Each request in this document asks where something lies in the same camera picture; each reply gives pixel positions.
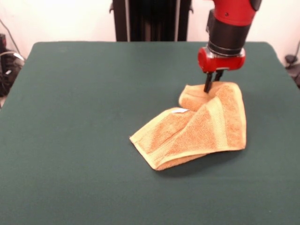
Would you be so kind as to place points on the black equipment pile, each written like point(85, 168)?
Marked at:
point(7, 75)

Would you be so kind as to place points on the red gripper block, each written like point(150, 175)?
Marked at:
point(222, 63)

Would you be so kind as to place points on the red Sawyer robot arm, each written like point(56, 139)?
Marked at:
point(229, 25)

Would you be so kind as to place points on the dark green table cloth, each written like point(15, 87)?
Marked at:
point(82, 129)

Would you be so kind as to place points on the tan terry towel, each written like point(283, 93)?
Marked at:
point(204, 126)

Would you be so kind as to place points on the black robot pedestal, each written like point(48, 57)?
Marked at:
point(152, 21)

